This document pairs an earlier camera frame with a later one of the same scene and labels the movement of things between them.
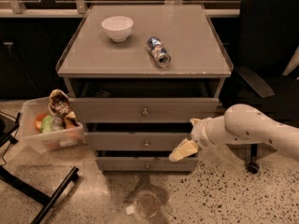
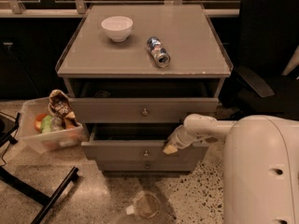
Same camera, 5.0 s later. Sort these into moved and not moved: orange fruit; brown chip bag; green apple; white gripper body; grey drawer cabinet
Moved: white gripper body
Not moved: grey drawer cabinet; green apple; brown chip bag; orange fruit
